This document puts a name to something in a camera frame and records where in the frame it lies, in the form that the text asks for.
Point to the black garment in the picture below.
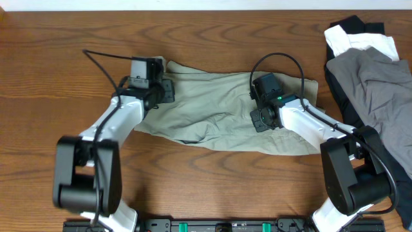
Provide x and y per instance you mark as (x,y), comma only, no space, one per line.
(354,25)

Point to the dark grey garment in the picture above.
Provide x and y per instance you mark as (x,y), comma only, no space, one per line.
(380,91)

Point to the khaki grey shorts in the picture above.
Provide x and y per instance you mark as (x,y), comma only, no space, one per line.
(212,110)

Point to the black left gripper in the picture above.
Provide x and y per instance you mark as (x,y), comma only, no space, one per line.
(168,91)

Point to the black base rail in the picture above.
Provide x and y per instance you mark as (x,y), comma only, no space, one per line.
(279,225)

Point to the white shirt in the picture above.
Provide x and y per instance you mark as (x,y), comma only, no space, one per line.
(339,41)

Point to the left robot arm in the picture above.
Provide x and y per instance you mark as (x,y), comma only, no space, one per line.
(88,177)

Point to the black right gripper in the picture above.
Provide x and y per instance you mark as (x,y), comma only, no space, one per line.
(259,126)

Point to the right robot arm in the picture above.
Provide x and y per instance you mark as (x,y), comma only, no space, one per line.
(357,178)

